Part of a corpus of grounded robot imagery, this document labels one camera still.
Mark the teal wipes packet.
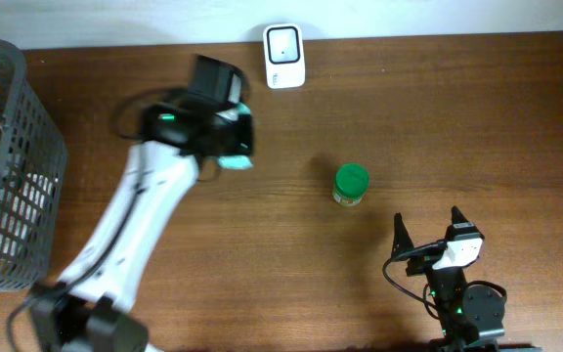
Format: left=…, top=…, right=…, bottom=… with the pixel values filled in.
left=217, top=103, right=253, bottom=170

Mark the green lid jar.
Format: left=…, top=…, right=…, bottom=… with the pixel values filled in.
left=332, top=163, right=370, bottom=206

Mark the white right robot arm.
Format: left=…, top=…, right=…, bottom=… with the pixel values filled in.
left=382, top=206, right=539, bottom=351

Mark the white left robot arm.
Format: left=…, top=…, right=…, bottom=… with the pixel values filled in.
left=25, top=84, right=254, bottom=351

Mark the white barcode scanner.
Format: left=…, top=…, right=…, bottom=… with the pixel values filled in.
left=262, top=23, right=306, bottom=89

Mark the grey plastic mesh basket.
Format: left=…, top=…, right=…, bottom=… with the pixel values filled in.
left=0, top=40, right=67, bottom=292

